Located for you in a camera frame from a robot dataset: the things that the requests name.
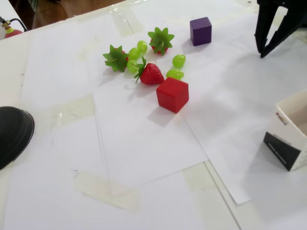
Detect purple wooden cube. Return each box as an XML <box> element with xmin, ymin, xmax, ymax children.
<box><xmin>189</xmin><ymin>16</ymin><xmax>213</xmax><ymax>46</ymax></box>

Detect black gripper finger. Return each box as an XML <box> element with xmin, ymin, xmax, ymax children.
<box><xmin>254</xmin><ymin>4</ymin><xmax>279</xmax><ymax>53</ymax></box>
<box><xmin>260</xmin><ymin>8</ymin><xmax>307</xmax><ymax>58</ymax></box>

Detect red wooden cube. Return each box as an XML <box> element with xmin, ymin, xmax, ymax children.
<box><xmin>156</xmin><ymin>77</ymin><xmax>189</xmax><ymax>114</ymax></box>

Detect dark furniture piece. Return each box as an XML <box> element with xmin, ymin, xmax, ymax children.
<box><xmin>8</xmin><ymin>0</ymin><xmax>39</xmax><ymax>31</ymax></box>

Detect red fire extinguisher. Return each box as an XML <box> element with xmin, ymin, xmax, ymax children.
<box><xmin>0</xmin><ymin>16</ymin><xmax>29</xmax><ymax>40</ymax></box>

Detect black round object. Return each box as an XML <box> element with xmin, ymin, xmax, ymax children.
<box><xmin>0</xmin><ymin>106</ymin><xmax>35</xmax><ymax>171</ymax></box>

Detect white black cardboard box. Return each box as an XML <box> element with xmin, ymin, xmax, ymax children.
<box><xmin>263</xmin><ymin>90</ymin><xmax>307</xmax><ymax>172</ymax></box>

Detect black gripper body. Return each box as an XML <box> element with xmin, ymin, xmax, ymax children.
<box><xmin>257</xmin><ymin>0</ymin><xmax>307</xmax><ymax>12</ymax></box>

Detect red plastic strawberry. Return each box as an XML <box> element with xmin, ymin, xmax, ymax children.
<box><xmin>102</xmin><ymin>44</ymin><xmax>129</xmax><ymax>73</ymax></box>
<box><xmin>147</xmin><ymin>27</ymin><xmax>175</xmax><ymax>56</ymax></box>
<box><xmin>133</xmin><ymin>56</ymin><xmax>165</xmax><ymax>85</ymax></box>

